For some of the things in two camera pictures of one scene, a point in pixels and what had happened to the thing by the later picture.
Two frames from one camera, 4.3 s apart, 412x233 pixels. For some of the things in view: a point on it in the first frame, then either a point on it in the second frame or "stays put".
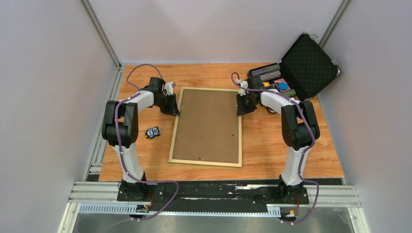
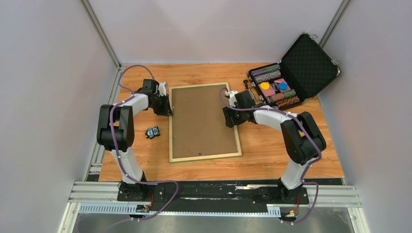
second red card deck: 278,81 stays put
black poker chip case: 306,69 stays put
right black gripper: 243,109 to 231,121
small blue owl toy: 151,133 stays put
